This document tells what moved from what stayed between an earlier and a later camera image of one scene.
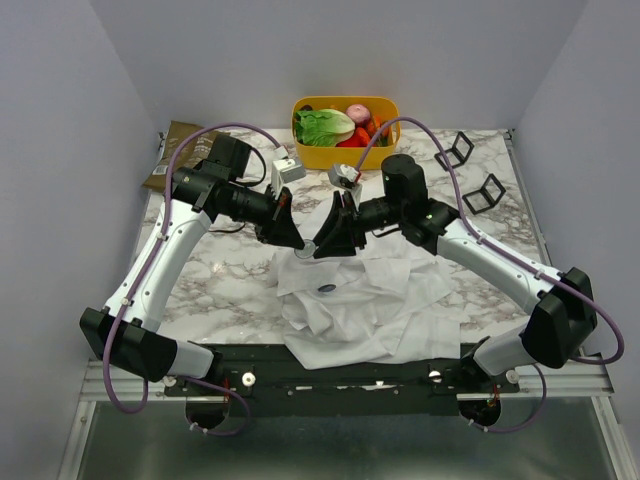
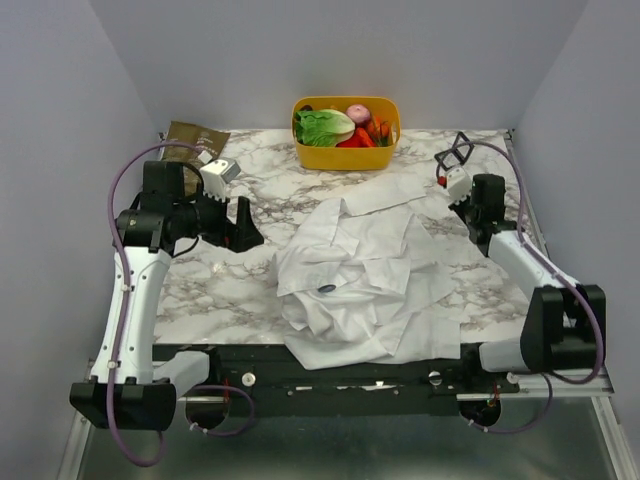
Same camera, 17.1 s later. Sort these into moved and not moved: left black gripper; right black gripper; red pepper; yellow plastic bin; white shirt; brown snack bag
Moved: right black gripper; left black gripper
Not moved: yellow plastic bin; brown snack bag; white shirt; red pepper
